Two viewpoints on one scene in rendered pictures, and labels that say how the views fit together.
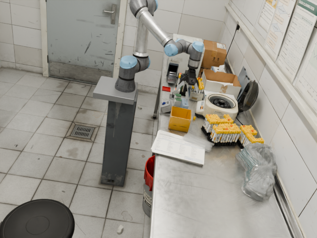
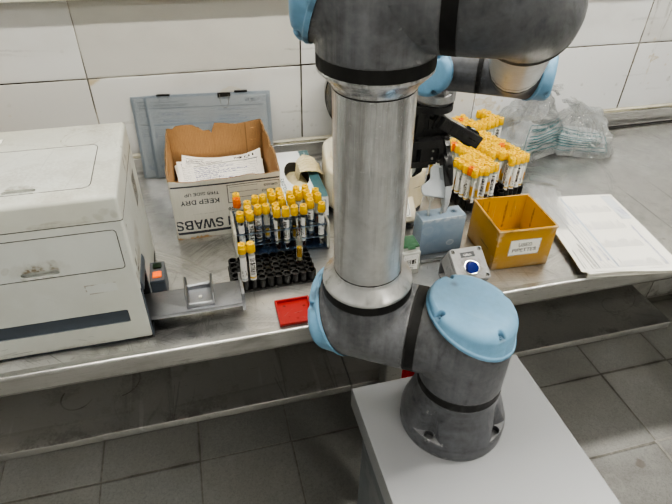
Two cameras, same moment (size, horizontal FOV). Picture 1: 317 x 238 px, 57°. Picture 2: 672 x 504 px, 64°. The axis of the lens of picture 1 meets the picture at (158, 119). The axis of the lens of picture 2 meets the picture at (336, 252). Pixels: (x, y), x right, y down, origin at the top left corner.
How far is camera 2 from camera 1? 2.35 m
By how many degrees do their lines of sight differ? 79
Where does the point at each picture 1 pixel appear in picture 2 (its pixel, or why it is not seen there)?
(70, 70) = not seen: outside the picture
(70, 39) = not seen: outside the picture
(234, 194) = (629, 165)
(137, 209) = not seen: outside the picture
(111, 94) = (560, 438)
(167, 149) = (639, 244)
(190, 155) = (608, 212)
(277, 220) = (622, 133)
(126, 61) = (506, 305)
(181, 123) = (535, 221)
